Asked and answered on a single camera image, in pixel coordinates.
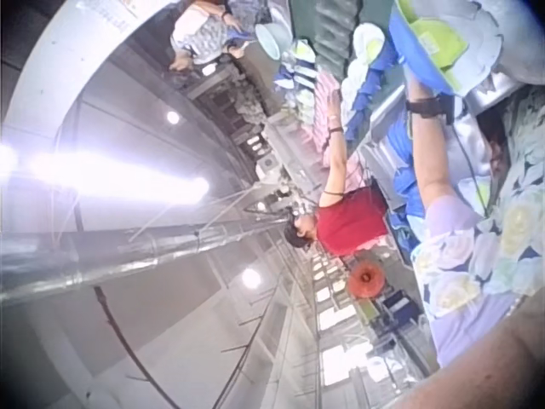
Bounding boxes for thin black cable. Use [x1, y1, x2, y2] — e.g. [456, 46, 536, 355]
[445, 111, 491, 219]

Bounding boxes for metal pot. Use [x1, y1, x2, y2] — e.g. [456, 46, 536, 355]
[462, 70, 536, 118]

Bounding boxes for person's left hand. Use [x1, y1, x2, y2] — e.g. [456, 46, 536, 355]
[404, 70, 436, 104]

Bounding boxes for teal plastic bowl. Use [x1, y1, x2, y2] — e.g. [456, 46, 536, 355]
[254, 21, 294, 61]

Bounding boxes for stack of grey white plates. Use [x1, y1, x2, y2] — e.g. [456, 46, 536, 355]
[442, 0, 514, 89]

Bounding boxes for metal machinery rack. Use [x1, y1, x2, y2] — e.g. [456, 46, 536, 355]
[186, 63, 327, 225]

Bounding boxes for black wrist band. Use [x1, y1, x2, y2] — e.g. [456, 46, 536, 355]
[404, 95, 456, 125]

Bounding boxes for blue plastic basin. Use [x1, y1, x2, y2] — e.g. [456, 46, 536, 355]
[387, 0, 466, 98]

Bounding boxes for stack of blue white dishes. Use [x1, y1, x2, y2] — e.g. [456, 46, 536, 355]
[272, 37, 319, 123]

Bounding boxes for stack of white blue plates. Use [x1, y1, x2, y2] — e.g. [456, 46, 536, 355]
[339, 20, 412, 142]

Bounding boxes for orange fan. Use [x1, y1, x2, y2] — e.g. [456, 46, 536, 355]
[345, 254, 387, 300]

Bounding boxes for metal duct pipe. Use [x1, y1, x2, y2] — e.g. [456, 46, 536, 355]
[0, 216, 295, 304]

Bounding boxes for stack of pink dishes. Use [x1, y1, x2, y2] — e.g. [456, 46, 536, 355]
[311, 71, 365, 193]

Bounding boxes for lime green plastic dishes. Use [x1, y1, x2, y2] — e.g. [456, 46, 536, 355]
[402, 0, 470, 95]

